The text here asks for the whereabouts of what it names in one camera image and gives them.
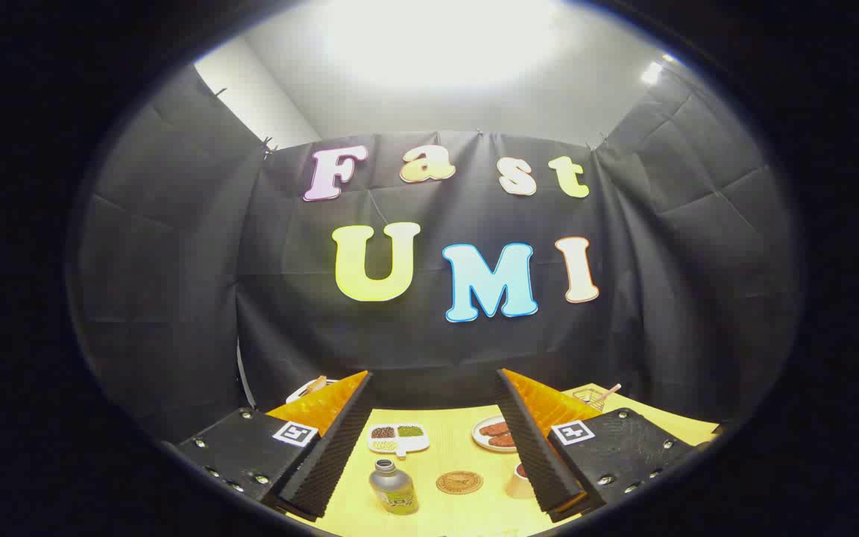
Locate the black backdrop cloth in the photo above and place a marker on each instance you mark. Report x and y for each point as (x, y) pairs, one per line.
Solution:
(176, 298)

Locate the brown meat slice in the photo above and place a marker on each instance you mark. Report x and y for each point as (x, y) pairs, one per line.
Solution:
(502, 441)
(496, 428)

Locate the toast slice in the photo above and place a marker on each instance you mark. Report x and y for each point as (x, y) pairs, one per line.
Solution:
(317, 383)

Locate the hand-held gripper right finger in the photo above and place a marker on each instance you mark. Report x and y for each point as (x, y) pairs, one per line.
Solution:
(530, 447)

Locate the white toaster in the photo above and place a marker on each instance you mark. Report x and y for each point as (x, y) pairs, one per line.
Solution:
(299, 391)

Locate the round cork coaster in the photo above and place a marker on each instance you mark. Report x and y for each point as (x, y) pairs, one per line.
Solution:
(459, 482)

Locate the pink straw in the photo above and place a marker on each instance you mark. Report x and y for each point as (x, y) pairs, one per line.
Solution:
(611, 390)

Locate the white oval plate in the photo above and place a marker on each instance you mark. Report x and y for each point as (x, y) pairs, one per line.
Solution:
(480, 436)

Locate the white divided bean dish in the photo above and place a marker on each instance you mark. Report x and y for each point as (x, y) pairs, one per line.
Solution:
(398, 440)

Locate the silver juice bottle green label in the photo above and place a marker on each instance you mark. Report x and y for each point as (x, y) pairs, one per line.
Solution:
(394, 488)

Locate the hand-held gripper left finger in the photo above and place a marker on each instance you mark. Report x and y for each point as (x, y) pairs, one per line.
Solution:
(329, 455)

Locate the light wooden table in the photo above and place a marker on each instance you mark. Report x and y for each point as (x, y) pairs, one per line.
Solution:
(459, 514)

